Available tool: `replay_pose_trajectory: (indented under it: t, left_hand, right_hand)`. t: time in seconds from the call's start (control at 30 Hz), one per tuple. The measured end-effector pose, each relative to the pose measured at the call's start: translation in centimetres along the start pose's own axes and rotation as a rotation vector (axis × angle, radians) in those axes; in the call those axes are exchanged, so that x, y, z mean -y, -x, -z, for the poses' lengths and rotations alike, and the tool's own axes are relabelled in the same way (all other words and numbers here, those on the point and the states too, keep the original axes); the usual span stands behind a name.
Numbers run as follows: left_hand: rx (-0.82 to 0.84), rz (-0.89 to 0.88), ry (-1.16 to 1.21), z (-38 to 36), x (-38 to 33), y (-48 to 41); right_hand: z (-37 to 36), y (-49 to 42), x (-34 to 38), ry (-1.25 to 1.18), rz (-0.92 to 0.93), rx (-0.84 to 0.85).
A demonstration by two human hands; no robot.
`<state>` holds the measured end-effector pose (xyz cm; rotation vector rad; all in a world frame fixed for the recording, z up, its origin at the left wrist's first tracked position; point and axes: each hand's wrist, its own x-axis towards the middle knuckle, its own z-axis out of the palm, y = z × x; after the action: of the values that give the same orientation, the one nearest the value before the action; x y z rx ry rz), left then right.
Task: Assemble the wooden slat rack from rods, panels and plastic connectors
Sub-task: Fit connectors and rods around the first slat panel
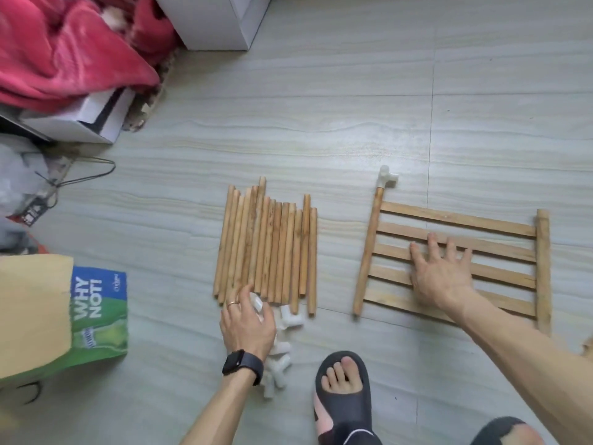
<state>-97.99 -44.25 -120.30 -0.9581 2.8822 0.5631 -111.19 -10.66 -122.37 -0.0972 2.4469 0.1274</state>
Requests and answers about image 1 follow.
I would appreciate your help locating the person's right hand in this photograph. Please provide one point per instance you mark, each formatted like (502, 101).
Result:
(445, 278)

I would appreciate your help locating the person's left hand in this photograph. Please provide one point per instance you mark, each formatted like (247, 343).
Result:
(248, 333)

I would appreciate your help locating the pile of white connectors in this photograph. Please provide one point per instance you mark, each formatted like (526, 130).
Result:
(283, 319)

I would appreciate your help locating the pile of wooden dowels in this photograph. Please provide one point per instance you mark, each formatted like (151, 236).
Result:
(269, 241)

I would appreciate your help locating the person's right forearm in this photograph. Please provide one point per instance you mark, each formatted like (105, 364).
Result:
(533, 366)

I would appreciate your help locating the person's left forearm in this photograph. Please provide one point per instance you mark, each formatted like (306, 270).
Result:
(218, 412)

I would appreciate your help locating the person's black sandal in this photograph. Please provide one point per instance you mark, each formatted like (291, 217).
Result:
(496, 429)
(345, 408)

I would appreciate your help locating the black smartwatch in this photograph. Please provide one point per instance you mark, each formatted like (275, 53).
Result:
(243, 364)

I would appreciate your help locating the green cardboard box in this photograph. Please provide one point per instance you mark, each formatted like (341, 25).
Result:
(88, 315)

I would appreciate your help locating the flat white box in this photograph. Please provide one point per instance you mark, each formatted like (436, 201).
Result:
(79, 125)

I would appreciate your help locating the white plastic bag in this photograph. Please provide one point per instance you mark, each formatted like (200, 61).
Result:
(23, 176)

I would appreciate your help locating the white box cabinet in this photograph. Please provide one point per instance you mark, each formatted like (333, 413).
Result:
(213, 18)

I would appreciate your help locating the red fleece blanket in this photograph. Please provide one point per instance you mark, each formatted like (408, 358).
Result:
(65, 41)

